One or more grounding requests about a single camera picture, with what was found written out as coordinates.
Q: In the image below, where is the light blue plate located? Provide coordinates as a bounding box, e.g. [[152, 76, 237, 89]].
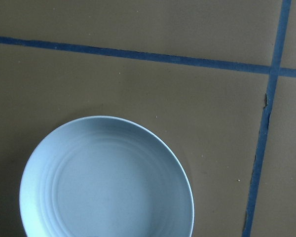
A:
[[19, 116, 194, 237]]

